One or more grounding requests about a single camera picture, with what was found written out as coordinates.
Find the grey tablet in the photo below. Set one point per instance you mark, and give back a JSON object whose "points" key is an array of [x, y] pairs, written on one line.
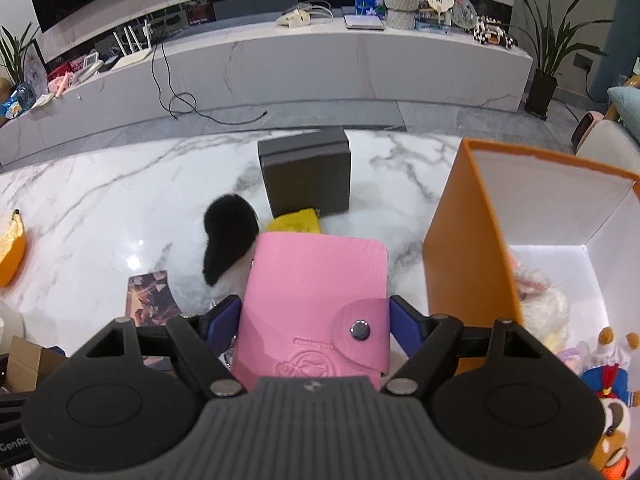
{"points": [[364, 22]]}

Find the white marble tv stand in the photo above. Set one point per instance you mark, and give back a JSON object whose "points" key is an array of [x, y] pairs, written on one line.
{"points": [[300, 75]]}

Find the red panda sailor plush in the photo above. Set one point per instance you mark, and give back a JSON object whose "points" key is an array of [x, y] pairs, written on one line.
{"points": [[615, 385]]}

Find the crocheted white rabbit plush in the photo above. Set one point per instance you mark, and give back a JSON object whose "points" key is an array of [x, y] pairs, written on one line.
{"points": [[545, 310]]}

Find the light blue cushion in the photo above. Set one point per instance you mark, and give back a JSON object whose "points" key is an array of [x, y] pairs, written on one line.
{"points": [[627, 110]]}

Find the decorative glass plate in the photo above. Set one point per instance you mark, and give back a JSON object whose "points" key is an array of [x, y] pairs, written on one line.
{"points": [[465, 10]]}

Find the pink leather wallet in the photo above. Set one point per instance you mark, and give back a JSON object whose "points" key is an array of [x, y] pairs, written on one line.
{"points": [[310, 280]]}

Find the white bottle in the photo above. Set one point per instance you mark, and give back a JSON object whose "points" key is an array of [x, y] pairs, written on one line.
{"points": [[7, 320]]}

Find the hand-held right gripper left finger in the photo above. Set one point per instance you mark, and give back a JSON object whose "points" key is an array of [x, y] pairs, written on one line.
{"points": [[222, 325]]}

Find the red box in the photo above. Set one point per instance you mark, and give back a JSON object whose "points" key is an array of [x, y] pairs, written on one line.
{"points": [[62, 70]]}

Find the white plush dog black ear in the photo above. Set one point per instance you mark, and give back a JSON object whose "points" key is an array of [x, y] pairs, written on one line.
{"points": [[227, 230]]}

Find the small photo frame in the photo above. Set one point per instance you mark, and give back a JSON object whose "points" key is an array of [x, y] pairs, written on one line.
{"points": [[432, 25]]}

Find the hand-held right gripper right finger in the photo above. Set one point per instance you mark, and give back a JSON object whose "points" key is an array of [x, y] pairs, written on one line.
{"points": [[407, 320]]}

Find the white router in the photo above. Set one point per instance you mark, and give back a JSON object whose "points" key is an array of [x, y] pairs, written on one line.
{"points": [[135, 57]]}

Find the pink toy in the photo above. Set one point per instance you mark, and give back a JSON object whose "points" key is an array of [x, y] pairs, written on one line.
{"points": [[62, 84]]}

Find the white desk telephone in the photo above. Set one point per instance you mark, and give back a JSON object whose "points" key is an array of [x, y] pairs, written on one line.
{"points": [[90, 67]]}

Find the orange cardboard storage box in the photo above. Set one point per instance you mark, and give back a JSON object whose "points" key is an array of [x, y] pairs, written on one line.
{"points": [[465, 260]]}

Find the dark grey box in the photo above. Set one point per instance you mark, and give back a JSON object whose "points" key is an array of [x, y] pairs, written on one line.
{"points": [[305, 180]]}

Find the potted plant black pot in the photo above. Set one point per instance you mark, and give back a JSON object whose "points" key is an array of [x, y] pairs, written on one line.
{"points": [[542, 92]]}

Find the black white toy car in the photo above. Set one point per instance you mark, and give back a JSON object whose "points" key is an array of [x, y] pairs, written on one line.
{"points": [[492, 32]]}

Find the white armchair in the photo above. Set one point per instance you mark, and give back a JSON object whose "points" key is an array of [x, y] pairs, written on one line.
{"points": [[607, 145]]}

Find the white power strip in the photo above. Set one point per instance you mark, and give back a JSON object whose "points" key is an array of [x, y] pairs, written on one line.
{"points": [[295, 19]]}

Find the brown white small appliance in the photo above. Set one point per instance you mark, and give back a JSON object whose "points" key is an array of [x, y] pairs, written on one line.
{"points": [[585, 130]]}

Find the black wall outlet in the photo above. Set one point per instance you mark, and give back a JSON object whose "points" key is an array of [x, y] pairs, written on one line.
{"points": [[583, 60]]}

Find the blue snack bag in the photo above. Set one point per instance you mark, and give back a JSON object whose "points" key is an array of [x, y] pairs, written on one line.
{"points": [[20, 97]]}

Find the long leaf green plant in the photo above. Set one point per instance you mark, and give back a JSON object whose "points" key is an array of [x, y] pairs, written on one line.
{"points": [[15, 60]]}

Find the yellow soft item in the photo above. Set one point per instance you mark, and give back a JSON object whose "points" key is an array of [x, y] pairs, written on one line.
{"points": [[297, 222]]}

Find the brown cardboard box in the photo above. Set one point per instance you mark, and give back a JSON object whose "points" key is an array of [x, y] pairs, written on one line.
{"points": [[30, 365]]}

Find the wicker basket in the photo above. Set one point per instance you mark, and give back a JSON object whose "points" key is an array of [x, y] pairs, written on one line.
{"points": [[5, 90]]}

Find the dark patterned booklet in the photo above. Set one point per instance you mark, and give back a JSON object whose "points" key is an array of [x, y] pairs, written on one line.
{"points": [[150, 300]]}

